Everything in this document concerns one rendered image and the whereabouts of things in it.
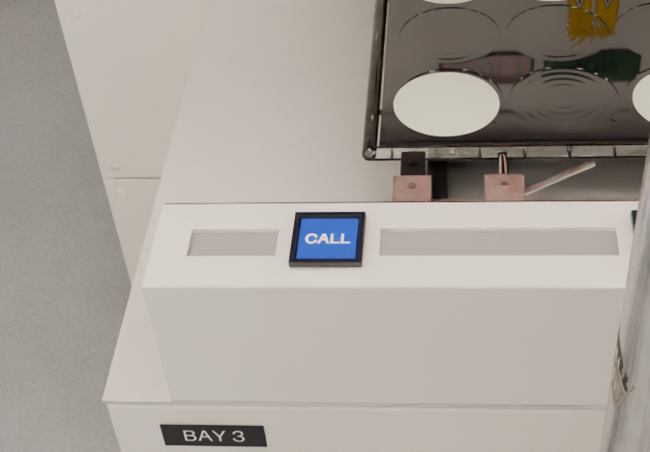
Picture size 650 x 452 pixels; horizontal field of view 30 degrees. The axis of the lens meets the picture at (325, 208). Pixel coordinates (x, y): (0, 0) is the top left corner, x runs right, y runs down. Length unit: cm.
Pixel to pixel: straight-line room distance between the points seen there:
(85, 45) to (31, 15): 153
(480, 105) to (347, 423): 33
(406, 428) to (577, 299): 21
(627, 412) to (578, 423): 53
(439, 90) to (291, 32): 29
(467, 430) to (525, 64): 38
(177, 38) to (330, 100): 31
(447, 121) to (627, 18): 24
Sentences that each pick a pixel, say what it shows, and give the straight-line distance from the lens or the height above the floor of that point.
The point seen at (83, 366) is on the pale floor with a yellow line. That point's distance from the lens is 220.
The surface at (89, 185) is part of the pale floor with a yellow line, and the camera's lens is 255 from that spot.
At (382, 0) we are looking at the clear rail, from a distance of 131.
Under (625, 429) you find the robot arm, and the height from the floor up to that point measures 121.
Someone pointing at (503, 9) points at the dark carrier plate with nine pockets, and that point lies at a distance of 129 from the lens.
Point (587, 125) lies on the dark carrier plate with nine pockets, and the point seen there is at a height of 90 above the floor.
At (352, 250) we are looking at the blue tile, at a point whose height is 96.
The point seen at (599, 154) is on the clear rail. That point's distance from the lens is 111.
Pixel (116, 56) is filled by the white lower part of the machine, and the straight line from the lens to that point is 159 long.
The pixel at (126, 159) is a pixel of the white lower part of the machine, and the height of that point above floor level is 56.
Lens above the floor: 161
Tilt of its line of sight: 42 degrees down
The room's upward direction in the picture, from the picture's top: 6 degrees counter-clockwise
